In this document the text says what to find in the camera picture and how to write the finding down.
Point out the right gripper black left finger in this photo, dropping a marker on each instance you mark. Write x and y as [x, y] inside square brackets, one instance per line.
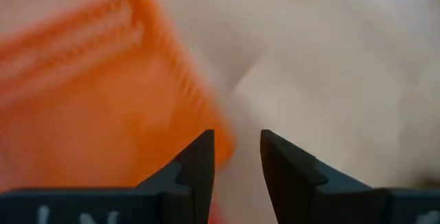
[192, 182]

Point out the orange plastic basket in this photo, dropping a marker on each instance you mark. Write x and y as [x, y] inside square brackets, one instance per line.
[103, 114]

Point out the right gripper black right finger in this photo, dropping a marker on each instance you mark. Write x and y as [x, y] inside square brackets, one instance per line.
[295, 186]

